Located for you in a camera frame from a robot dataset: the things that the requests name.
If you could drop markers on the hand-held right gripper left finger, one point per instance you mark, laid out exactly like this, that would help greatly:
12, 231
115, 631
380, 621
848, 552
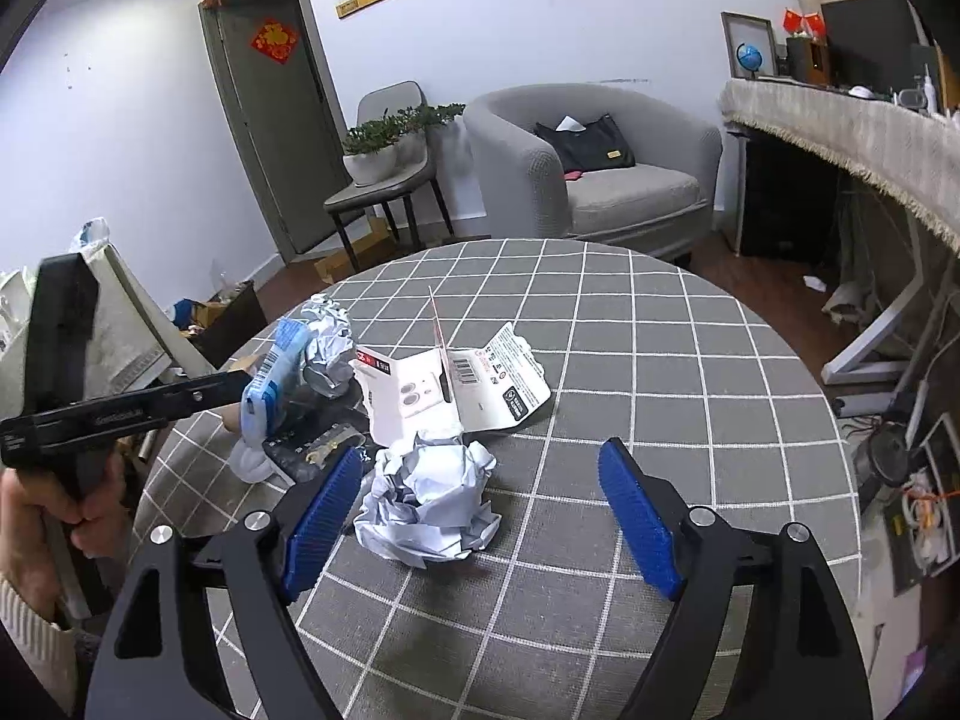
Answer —
322, 517

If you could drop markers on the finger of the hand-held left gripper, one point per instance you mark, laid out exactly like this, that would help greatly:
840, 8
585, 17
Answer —
202, 399

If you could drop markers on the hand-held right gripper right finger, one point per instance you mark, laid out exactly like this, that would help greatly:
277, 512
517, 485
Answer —
637, 517

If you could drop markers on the blue plastic packet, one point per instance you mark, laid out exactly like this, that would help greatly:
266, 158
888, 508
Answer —
271, 375

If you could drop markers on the white paper wad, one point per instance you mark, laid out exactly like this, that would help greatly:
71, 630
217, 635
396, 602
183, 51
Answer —
251, 465

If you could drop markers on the large white paper ball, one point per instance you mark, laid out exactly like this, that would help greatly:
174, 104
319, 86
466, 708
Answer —
427, 499

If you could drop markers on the small white paper ball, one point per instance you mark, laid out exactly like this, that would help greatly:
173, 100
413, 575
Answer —
328, 337

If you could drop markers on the white cardboard packaging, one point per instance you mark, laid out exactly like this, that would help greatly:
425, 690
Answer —
420, 399

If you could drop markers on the person's left forearm white sleeve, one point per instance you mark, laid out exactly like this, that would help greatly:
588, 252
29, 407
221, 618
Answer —
30, 645

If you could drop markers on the person's left hand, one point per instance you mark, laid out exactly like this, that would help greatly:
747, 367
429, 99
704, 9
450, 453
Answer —
45, 532

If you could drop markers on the beige patterned cloth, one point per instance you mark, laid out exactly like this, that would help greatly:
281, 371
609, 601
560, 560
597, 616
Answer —
112, 315

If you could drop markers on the dark box with clutter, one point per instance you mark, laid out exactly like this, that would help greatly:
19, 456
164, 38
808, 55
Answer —
225, 315

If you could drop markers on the grey checked tablecloth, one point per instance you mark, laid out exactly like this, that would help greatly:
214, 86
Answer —
637, 360

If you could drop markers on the flat cardboard box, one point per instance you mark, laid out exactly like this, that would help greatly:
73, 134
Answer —
360, 247

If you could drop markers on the grey door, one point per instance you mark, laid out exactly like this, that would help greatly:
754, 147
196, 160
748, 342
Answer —
255, 135

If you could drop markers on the potted plant white pot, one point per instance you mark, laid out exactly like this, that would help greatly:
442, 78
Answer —
371, 165
420, 120

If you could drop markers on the white desk leg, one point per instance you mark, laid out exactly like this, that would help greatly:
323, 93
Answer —
885, 322

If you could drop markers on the grey dining chair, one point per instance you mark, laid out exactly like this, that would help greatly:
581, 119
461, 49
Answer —
386, 101

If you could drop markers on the red diamond door decoration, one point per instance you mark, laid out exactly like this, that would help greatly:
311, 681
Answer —
274, 41

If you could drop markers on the black handbag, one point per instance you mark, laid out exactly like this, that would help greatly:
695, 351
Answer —
592, 146

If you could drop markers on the grey armchair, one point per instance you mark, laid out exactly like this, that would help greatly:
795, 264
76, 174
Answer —
510, 157

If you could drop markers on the beige fringed desk cloth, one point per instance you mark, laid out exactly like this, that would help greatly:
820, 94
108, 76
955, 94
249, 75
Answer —
840, 124

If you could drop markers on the small blue globe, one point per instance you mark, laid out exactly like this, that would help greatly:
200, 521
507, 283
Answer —
748, 58

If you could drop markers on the brown wooden box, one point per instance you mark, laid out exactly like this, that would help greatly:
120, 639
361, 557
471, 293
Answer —
810, 60

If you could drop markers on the small red flags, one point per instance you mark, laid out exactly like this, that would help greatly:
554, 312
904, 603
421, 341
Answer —
802, 21

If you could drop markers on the black monitor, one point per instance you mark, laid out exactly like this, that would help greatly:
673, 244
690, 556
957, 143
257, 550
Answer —
870, 41

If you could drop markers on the picture frame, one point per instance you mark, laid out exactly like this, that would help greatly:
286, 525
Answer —
750, 26

